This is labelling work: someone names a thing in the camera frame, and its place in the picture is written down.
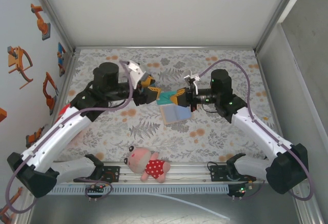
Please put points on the teal credit card green mark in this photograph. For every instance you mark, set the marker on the teal credit card green mark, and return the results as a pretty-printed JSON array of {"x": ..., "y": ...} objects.
[{"x": 165, "y": 98}]

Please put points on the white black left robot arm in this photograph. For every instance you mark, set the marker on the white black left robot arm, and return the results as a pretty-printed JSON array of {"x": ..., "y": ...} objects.
[{"x": 62, "y": 135}]

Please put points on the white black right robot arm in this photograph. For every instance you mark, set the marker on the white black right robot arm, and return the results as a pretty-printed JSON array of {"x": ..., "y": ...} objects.
[{"x": 258, "y": 131}]

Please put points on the blue orange gantry sticker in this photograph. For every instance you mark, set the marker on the blue orange gantry sticker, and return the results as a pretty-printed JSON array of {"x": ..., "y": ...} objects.
[{"x": 61, "y": 55}]

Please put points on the floral table mat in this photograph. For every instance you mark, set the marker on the floral table mat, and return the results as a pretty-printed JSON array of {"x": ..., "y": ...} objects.
[{"x": 205, "y": 144}]

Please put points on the red plush toy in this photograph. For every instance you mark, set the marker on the red plush toy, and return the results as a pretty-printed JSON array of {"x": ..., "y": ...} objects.
[{"x": 64, "y": 111}]

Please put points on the orange excavator sticker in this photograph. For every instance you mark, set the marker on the orange excavator sticker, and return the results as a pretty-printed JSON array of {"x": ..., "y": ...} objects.
[{"x": 50, "y": 101}]

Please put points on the pink pig plush toy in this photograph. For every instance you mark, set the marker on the pink pig plush toy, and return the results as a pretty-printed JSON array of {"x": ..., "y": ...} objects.
[{"x": 153, "y": 168}]

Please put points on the orange claw sticker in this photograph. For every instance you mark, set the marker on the orange claw sticker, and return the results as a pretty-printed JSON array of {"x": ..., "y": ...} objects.
[{"x": 15, "y": 60}]

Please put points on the right circuit board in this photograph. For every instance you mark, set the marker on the right circuit board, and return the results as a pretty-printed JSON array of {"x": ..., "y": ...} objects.
[{"x": 238, "y": 192}]

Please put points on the circuit board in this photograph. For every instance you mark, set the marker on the circuit board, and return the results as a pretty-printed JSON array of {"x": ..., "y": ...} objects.
[
  {"x": 98, "y": 188},
  {"x": 238, "y": 192}
]

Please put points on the left circuit board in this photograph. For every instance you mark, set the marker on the left circuit board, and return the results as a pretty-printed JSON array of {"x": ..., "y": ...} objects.
[{"x": 98, "y": 188}]

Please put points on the aluminium rear rail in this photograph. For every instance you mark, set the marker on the aluminium rear rail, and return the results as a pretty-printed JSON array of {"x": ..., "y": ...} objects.
[{"x": 164, "y": 47}]

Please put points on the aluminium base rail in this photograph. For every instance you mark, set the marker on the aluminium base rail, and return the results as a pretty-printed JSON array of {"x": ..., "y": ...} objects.
[{"x": 189, "y": 175}]

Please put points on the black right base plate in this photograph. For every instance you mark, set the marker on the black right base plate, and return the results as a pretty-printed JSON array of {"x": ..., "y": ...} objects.
[{"x": 215, "y": 175}]

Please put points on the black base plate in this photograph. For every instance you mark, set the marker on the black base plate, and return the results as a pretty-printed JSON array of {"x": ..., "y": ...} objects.
[
  {"x": 215, "y": 175},
  {"x": 117, "y": 170}
]

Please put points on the aluminium corner post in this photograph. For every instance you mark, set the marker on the aluminium corner post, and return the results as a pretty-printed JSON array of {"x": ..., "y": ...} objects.
[
  {"x": 52, "y": 11},
  {"x": 280, "y": 11}
]

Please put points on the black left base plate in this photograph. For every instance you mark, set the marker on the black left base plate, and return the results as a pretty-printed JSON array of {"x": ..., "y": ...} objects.
[{"x": 117, "y": 170}]

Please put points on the small orange wall sticker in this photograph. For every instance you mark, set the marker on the small orange wall sticker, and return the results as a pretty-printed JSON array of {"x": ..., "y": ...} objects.
[{"x": 2, "y": 113}]

